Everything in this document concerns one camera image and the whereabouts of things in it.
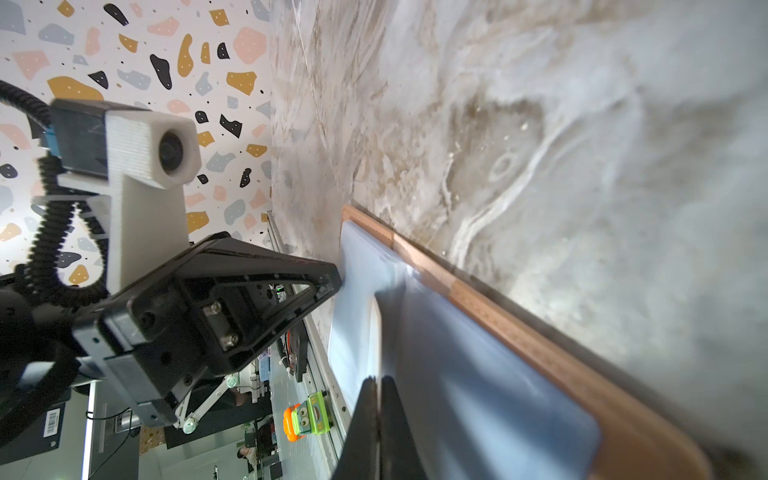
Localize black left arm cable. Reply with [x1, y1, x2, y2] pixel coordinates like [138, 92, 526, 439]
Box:
[0, 80, 109, 445]

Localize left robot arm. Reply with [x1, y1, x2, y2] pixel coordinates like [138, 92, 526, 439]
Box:
[1, 233, 342, 443]

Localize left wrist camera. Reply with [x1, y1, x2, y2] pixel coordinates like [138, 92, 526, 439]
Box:
[51, 99, 201, 293]

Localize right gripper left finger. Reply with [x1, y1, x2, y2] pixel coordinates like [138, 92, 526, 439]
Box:
[332, 377, 379, 480]

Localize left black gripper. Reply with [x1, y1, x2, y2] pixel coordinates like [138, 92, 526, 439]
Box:
[73, 234, 341, 427]

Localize pink leather card holder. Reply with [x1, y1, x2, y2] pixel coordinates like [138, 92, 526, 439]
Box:
[328, 206, 712, 479]

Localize orange green small tool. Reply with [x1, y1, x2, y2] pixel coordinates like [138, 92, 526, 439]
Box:
[282, 391, 334, 442]

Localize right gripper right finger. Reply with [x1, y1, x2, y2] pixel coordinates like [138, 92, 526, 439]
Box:
[379, 376, 427, 480]

